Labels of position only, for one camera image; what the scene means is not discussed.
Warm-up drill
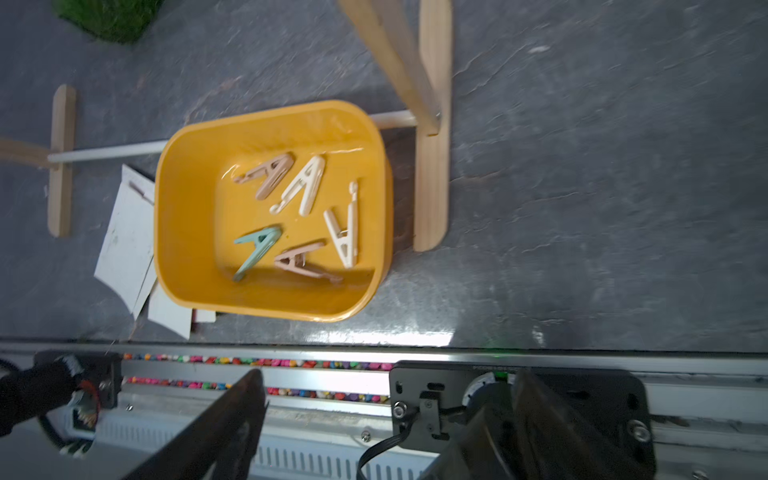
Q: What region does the wooden clothesline stand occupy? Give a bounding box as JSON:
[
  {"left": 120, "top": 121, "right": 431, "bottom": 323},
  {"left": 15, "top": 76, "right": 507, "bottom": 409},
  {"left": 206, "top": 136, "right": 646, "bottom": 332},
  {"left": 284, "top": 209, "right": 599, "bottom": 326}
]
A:
[{"left": 1, "top": 1, "right": 454, "bottom": 252}]

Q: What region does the green clothespin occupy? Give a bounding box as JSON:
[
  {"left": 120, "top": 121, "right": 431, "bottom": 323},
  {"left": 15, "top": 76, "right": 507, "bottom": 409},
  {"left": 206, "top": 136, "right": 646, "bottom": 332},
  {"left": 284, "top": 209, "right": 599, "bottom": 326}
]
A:
[{"left": 233, "top": 226, "right": 282, "bottom": 282}]

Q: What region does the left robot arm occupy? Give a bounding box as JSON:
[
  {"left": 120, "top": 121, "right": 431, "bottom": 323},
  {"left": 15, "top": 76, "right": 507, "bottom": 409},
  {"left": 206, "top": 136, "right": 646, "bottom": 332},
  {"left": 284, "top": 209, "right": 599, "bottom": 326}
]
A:
[{"left": 1, "top": 360, "right": 76, "bottom": 437}]

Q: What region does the beige clothespin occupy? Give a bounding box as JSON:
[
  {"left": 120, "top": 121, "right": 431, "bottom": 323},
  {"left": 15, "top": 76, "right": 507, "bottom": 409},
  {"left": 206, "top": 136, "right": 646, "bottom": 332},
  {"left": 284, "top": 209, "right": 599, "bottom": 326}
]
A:
[
  {"left": 273, "top": 240, "right": 343, "bottom": 284},
  {"left": 233, "top": 153, "right": 295, "bottom": 201}
]

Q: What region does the yellow plastic tray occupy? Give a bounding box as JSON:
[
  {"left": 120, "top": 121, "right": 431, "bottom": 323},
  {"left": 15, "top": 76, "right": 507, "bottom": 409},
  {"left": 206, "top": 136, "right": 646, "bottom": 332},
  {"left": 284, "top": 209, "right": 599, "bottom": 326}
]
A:
[{"left": 154, "top": 100, "right": 393, "bottom": 322}]

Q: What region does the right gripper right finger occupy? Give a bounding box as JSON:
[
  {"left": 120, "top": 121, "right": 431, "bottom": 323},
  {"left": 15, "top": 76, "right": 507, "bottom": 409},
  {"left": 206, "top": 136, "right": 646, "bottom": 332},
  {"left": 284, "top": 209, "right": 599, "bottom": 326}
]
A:
[{"left": 512, "top": 369, "right": 651, "bottom": 479}]

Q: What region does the white postcard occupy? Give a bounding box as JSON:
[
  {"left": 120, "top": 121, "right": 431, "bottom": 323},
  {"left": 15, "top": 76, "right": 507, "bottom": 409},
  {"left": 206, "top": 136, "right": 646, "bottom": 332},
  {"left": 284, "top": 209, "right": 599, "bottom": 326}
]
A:
[
  {"left": 192, "top": 309, "right": 217, "bottom": 323},
  {"left": 148, "top": 282, "right": 193, "bottom": 340},
  {"left": 94, "top": 165, "right": 157, "bottom": 318}
]

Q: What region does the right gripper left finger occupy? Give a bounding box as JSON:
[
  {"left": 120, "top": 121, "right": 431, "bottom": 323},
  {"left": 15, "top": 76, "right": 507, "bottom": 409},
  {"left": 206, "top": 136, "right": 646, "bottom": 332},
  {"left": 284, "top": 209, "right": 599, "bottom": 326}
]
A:
[{"left": 126, "top": 369, "right": 267, "bottom": 479}]

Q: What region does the green artificial grass mat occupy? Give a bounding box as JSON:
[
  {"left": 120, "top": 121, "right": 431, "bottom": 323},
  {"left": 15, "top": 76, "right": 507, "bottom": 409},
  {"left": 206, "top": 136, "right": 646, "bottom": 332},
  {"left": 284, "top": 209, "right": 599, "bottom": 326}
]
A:
[{"left": 52, "top": 0, "right": 164, "bottom": 44}]

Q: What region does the white clothespin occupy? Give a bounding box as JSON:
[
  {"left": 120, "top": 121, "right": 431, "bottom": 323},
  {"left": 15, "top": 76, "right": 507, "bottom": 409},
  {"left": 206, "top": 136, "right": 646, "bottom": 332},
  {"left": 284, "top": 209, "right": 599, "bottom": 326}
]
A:
[
  {"left": 269, "top": 155, "right": 326, "bottom": 217},
  {"left": 323, "top": 181, "right": 359, "bottom": 269}
]

